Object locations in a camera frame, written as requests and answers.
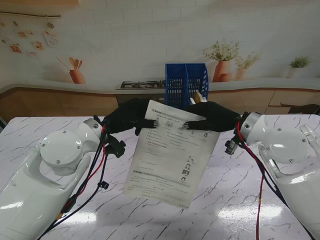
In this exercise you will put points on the blue plastic file holder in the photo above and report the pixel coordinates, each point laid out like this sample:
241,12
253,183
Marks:
180,75

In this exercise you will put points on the wooden hanging rail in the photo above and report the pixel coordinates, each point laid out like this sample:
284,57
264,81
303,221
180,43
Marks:
30,14

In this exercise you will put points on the gas hob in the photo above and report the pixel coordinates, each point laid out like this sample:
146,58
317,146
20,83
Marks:
142,85

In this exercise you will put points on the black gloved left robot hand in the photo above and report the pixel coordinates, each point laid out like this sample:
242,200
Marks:
127,117

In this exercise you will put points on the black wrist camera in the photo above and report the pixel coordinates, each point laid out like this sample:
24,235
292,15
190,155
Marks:
117,146
231,145

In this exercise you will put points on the hanging white note card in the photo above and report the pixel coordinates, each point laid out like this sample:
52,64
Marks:
51,38

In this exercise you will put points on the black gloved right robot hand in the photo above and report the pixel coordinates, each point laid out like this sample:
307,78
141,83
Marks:
217,117

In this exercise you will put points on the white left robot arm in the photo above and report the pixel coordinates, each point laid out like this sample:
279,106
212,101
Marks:
50,175

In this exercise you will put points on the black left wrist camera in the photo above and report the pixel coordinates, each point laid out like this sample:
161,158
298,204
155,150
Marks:
117,146

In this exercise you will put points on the white printed worksheet booklet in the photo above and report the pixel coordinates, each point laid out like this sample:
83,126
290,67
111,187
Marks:
172,160

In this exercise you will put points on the yellow and white cover book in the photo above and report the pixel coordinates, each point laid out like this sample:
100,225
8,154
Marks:
198,96

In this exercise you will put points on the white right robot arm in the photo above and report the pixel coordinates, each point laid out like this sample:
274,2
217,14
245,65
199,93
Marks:
287,155

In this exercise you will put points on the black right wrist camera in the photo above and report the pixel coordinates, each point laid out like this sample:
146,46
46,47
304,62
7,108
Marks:
231,145

